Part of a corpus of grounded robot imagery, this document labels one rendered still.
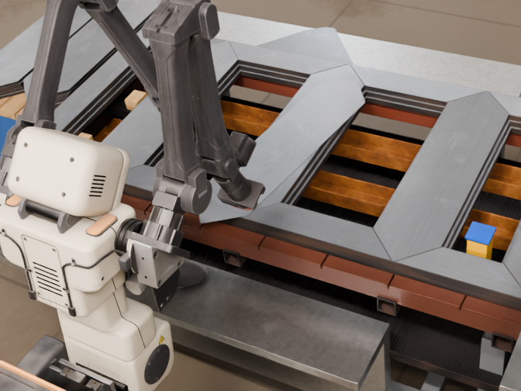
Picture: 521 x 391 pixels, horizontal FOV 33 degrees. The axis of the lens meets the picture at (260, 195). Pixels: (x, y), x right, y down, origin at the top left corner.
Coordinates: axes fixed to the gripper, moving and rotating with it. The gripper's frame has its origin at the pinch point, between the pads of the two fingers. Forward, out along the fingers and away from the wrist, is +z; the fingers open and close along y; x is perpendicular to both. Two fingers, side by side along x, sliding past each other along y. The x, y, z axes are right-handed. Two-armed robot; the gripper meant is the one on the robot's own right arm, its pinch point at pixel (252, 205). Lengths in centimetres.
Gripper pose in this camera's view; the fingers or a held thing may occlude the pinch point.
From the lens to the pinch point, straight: 216.5
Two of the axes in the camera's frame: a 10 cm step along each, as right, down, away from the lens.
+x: -3.9, 8.8, -2.6
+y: -8.6, -2.5, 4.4
